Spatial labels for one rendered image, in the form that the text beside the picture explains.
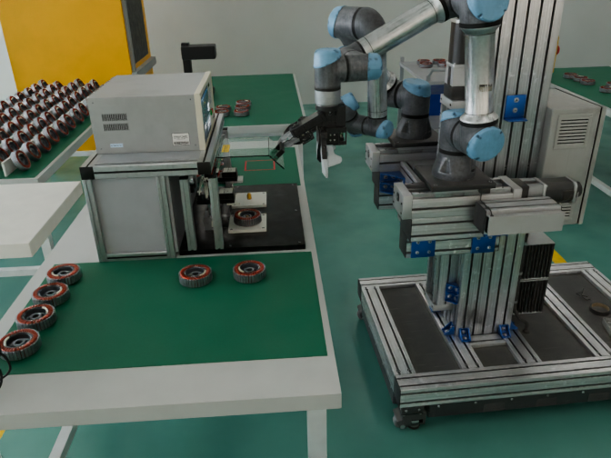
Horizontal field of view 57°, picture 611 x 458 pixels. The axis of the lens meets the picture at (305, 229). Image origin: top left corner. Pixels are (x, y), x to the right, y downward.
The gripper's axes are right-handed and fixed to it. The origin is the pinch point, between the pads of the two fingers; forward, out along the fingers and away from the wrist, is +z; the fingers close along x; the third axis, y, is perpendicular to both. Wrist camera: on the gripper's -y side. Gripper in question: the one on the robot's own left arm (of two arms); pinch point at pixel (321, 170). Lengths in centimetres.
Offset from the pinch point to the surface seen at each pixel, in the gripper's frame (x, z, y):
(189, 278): 3, 37, -44
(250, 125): 204, 40, -20
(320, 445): -49, 62, -7
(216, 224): 27, 28, -35
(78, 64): 400, 26, -177
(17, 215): -34, -5, -76
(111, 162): 31, 4, -69
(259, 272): 4.6, 36.7, -20.7
